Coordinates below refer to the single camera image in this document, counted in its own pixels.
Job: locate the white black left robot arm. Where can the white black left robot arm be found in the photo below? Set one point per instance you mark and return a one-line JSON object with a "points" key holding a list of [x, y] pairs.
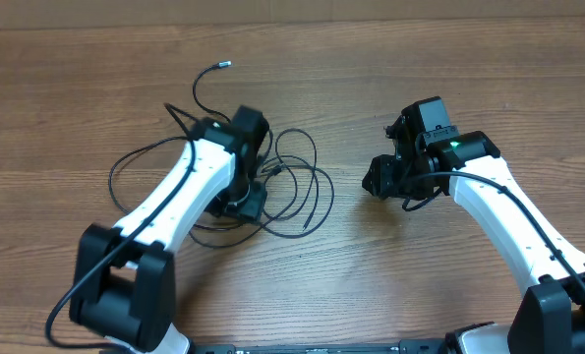
{"points": [[124, 282]]}

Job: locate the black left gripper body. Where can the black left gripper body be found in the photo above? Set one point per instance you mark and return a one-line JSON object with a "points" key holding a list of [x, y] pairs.
{"points": [[246, 206]]}

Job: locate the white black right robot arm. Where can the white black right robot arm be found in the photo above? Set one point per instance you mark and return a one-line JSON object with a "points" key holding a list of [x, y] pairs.
{"points": [[431, 158]]}

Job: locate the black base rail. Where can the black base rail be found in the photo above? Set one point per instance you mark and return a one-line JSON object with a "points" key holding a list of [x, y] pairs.
{"points": [[316, 348]]}

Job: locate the brown cardboard wall panel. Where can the brown cardboard wall panel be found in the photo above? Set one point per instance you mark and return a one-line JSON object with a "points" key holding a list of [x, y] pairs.
{"points": [[75, 14]]}

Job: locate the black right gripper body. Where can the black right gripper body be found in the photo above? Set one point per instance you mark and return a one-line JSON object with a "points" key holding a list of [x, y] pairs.
{"points": [[380, 178]]}

